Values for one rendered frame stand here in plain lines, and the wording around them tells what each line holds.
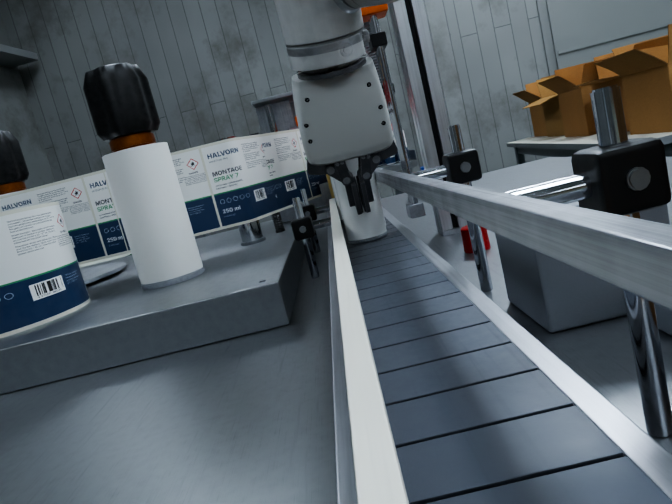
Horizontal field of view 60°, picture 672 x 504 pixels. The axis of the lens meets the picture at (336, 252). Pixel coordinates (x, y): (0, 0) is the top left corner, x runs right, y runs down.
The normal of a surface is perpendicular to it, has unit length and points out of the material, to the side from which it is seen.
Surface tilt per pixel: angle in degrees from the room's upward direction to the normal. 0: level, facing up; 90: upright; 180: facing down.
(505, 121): 90
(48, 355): 90
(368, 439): 0
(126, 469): 0
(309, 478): 0
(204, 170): 90
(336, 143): 116
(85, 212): 90
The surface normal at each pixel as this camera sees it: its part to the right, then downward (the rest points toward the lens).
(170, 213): 0.65, -0.04
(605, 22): -0.09, 0.18
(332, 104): 0.07, 0.50
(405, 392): -0.24, -0.96
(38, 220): 0.91, -0.16
